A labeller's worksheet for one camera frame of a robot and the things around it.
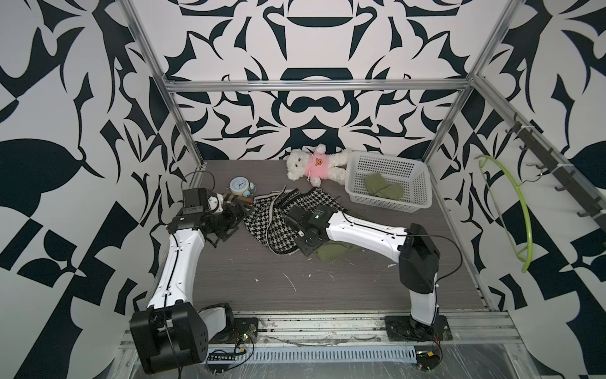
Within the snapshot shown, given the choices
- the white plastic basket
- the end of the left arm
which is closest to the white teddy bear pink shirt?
the white plastic basket

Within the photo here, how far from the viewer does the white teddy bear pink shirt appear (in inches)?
43.1

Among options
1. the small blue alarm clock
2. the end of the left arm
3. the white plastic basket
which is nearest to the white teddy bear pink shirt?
the white plastic basket

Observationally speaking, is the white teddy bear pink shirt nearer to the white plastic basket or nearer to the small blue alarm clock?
the white plastic basket

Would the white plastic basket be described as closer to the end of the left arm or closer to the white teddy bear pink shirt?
the white teddy bear pink shirt

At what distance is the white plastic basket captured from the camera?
1031 mm

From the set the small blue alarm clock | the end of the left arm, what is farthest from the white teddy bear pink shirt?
the end of the left arm

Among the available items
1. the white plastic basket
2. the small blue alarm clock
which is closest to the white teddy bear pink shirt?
the white plastic basket

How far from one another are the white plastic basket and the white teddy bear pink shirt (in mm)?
41

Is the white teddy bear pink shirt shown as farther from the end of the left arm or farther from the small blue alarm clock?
the end of the left arm
